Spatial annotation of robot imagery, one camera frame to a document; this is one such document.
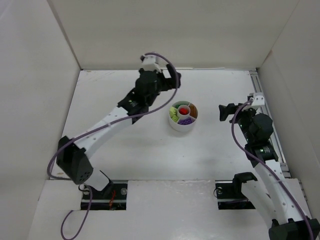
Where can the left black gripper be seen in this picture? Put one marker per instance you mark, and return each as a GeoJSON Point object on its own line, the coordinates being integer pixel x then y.
{"type": "Point", "coordinates": [164, 81]}

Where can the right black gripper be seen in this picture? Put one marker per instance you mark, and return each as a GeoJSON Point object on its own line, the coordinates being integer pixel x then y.
{"type": "Point", "coordinates": [235, 111]}

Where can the lime green 2x4 brick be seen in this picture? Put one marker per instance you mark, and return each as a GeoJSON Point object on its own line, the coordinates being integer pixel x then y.
{"type": "Point", "coordinates": [173, 110]}

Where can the red 2x4 brick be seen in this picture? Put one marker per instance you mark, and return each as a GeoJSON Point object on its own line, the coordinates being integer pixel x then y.
{"type": "Point", "coordinates": [184, 110]}

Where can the purple 2x4 brick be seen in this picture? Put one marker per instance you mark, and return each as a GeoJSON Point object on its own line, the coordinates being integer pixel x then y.
{"type": "Point", "coordinates": [186, 121]}

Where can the pale yellow small brick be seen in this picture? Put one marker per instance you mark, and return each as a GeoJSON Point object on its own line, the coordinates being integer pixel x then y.
{"type": "Point", "coordinates": [175, 118]}

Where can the orange 2x4 brick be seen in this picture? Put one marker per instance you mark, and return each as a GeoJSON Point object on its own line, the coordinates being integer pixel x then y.
{"type": "Point", "coordinates": [193, 111]}

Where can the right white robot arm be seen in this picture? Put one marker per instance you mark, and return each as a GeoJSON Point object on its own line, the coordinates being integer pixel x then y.
{"type": "Point", "coordinates": [268, 191]}

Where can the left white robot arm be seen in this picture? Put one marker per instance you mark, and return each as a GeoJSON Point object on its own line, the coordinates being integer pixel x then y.
{"type": "Point", "coordinates": [73, 155]}

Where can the white round divided container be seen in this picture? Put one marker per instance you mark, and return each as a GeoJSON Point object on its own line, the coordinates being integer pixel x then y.
{"type": "Point", "coordinates": [178, 127]}

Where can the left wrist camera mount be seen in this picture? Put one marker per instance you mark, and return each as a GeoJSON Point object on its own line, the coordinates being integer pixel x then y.
{"type": "Point", "coordinates": [150, 63]}

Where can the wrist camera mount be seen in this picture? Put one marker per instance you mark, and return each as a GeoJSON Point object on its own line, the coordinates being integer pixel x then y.
{"type": "Point", "coordinates": [256, 100]}
{"type": "Point", "coordinates": [150, 63]}

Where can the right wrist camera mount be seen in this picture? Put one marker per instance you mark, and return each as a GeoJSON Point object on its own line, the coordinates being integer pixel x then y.
{"type": "Point", "coordinates": [256, 100]}

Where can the aluminium rail right side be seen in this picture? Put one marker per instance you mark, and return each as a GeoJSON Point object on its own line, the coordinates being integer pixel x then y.
{"type": "Point", "coordinates": [268, 124]}

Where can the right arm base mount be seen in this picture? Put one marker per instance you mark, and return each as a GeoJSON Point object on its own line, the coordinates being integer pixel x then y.
{"type": "Point", "coordinates": [228, 192]}

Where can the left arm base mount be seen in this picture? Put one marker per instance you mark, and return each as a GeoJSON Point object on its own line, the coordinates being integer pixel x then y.
{"type": "Point", "coordinates": [107, 195]}

